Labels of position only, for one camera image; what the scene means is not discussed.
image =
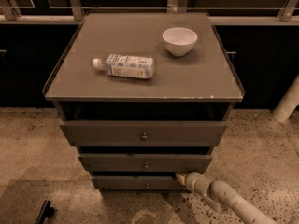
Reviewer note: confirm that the plastic bottle with label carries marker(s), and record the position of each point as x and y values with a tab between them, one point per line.
125	66

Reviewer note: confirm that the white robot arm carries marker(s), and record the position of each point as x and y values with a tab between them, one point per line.
221	197

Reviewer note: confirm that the grey top drawer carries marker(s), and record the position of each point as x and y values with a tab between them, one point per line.
143	133

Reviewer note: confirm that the black object on floor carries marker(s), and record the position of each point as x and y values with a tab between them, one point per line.
46	211

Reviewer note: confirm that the white pipe at right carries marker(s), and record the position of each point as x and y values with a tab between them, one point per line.
288	103

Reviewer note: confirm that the grey middle drawer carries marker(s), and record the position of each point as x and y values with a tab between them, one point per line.
144	162

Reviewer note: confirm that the white ceramic bowl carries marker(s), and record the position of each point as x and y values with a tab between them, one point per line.
179	40

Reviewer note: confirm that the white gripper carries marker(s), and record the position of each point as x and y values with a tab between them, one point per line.
190	179

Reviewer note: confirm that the grey drawer cabinet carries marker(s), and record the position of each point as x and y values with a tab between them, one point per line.
199	86

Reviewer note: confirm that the grey drawer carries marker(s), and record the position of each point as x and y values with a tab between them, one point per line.
144	162
143	133
153	183

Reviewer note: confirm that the grey bottom drawer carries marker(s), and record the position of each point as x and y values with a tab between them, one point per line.
153	183

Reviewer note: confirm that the metal railing frame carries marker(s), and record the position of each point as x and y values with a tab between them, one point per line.
221	12

